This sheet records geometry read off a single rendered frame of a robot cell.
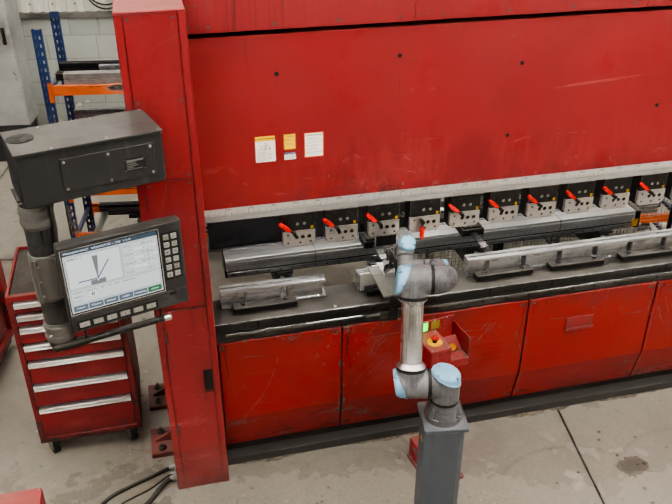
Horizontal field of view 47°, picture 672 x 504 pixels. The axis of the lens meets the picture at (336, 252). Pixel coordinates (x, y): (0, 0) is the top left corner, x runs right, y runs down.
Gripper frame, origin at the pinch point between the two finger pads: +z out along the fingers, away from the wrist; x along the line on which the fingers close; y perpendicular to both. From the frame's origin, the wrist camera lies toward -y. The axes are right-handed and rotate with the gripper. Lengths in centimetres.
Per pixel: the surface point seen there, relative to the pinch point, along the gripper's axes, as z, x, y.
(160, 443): 80, 117, -52
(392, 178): -30.5, -0.6, 34.4
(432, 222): -11.9, -21.1, 18.2
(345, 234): -11.6, 21.2, 17.3
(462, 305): 13.9, -35.8, -17.2
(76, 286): -65, 134, -11
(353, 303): 8.6, 19.1, -10.4
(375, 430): 72, 6, -64
